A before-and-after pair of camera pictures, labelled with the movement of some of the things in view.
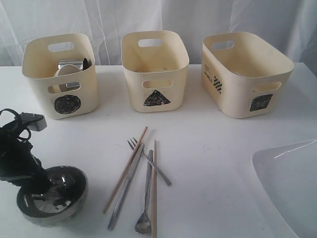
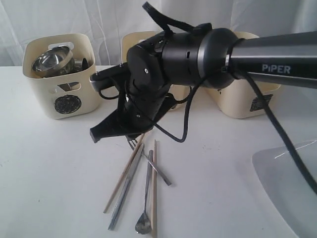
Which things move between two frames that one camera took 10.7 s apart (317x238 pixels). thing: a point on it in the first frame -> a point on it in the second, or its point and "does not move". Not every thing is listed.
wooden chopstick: x=125 y=169 does not move
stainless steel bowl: x=62 y=204 -> x=56 y=61
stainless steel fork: x=152 y=164 does not move
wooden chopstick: x=154 y=217 does not move
